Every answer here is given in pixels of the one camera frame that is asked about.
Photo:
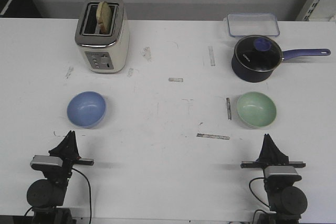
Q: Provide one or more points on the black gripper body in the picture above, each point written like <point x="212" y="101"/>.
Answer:
<point x="263" y="165"/>
<point x="61" y="175"/>

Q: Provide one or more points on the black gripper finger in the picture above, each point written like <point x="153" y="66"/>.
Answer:
<point x="275" y="155"/>
<point x="62" y="149"/>
<point x="72" y="145"/>
<point x="264" y="155"/>

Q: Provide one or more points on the blue bowl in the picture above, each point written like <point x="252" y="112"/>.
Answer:
<point x="86" y="109"/>

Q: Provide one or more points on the green bowl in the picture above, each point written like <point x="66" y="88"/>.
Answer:
<point x="256" y="109"/>

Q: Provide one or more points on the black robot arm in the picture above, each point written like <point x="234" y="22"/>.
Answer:
<point x="46" y="196"/>
<point x="286" y="202"/>

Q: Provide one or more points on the dark blue saucepan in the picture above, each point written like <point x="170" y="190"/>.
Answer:
<point x="255" y="76"/>

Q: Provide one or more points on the glass pot lid blue knob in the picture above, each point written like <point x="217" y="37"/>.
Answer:
<point x="258" y="53"/>

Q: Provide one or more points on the cream and chrome toaster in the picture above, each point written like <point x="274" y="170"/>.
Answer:
<point x="103" y="53"/>

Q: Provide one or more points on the clear plastic food container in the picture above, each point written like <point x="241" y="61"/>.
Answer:
<point x="245" y="24"/>

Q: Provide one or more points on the slice of toast bread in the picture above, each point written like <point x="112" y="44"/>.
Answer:
<point x="104" y="17"/>

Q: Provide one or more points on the black box in background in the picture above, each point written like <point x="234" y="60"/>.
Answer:
<point x="19" y="9"/>

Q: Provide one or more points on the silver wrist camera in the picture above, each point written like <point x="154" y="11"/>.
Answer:
<point x="46" y="161"/>
<point x="285" y="173"/>

